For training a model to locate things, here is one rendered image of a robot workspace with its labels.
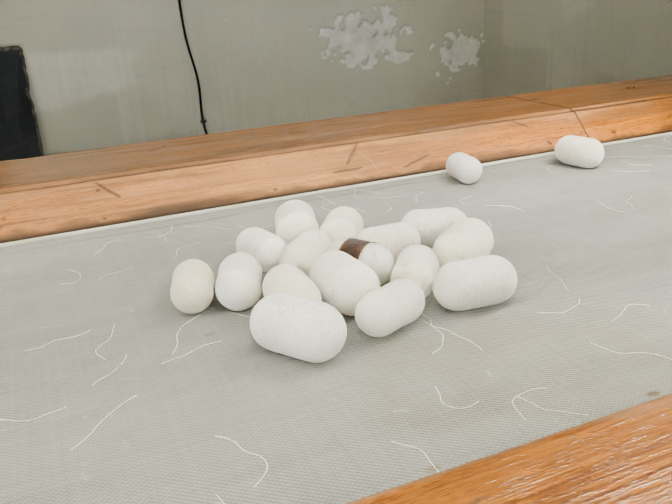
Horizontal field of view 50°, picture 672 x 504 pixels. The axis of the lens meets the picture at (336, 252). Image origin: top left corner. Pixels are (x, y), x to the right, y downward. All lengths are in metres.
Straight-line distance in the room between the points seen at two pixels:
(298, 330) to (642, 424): 0.11
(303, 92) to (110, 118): 0.65
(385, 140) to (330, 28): 2.08
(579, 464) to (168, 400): 0.13
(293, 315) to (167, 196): 0.21
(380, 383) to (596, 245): 0.16
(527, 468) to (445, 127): 0.39
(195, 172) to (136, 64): 1.90
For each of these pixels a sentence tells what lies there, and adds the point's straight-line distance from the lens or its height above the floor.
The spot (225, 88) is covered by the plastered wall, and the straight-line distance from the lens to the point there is 2.43.
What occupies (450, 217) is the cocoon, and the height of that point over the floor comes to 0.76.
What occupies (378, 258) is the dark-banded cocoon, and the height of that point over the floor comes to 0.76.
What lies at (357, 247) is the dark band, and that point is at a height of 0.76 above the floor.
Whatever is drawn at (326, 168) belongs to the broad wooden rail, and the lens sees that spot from 0.47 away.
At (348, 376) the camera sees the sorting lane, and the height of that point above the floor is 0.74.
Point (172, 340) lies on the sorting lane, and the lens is 0.28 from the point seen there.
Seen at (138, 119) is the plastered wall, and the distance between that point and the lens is 2.36.
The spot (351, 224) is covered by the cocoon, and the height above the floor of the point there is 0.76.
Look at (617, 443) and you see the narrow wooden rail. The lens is 0.18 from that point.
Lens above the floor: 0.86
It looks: 20 degrees down
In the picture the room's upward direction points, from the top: 3 degrees counter-clockwise
